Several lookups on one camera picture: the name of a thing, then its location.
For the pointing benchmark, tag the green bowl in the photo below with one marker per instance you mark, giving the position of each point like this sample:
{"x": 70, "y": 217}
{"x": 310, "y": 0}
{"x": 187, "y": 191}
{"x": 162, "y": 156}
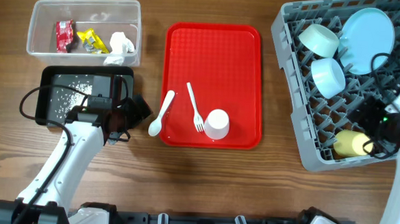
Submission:
{"x": 320, "y": 40}

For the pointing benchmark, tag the yellow plastic cup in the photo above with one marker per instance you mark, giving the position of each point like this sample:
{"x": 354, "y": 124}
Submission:
{"x": 351, "y": 143}

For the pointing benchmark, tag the white plastic spoon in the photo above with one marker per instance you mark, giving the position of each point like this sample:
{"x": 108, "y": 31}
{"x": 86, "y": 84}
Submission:
{"x": 156, "y": 125}

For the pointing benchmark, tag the grey dishwasher rack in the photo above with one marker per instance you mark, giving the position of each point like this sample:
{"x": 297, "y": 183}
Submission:
{"x": 316, "y": 120}

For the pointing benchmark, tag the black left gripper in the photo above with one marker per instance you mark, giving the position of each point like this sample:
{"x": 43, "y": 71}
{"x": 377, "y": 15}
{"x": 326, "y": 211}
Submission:
{"x": 137, "y": 115}

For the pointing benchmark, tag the light blue plate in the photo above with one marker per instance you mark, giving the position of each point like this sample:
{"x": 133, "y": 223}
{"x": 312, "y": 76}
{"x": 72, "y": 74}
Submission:
{"x": 365, "y": 34}

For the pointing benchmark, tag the light blue bowl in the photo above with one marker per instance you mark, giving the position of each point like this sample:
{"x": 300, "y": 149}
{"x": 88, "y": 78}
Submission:
{"x": 328, "y": 77}

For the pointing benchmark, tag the red serving tray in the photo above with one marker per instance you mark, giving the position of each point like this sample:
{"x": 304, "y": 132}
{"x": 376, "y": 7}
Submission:
{"x": 222, "y": 64}

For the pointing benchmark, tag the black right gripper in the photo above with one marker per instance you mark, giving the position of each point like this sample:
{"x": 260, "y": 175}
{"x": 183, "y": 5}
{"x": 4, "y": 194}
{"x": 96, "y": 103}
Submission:
{"x": 364, "y": 113}

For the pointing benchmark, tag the black rectangular tray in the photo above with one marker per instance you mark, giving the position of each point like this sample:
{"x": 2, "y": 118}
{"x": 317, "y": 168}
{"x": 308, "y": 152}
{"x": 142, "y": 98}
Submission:
{"x": 69, "y": 86}

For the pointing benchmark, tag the yellow snack wrapper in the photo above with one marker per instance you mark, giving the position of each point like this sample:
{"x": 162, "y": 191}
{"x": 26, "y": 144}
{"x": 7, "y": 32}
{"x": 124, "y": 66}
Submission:
{"x": 92, "y": 42}

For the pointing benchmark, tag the white tissue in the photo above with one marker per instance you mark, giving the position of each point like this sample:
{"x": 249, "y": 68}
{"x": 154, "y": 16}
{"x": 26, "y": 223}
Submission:
{"x": 120, "y": 45}

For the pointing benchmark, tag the clear plastic waste bin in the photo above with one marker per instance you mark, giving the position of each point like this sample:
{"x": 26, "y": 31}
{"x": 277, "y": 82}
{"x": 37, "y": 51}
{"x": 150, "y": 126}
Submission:
{"x": 104, "y": 16}

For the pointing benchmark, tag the white plastic cup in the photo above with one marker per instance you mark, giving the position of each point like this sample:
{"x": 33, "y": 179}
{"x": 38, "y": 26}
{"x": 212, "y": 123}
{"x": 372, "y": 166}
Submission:
{"x": 217, "y": 124}

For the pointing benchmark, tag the red snack wrapper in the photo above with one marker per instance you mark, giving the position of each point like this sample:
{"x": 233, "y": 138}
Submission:
{"x": 64, "y": 36}

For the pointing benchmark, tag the white plastic fork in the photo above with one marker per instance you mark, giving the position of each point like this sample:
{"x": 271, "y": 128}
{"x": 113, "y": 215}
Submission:
{"x": 197, "y": 120}

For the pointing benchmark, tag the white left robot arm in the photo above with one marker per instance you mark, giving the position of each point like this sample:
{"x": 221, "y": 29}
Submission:
{"x": 86, "y": 130}

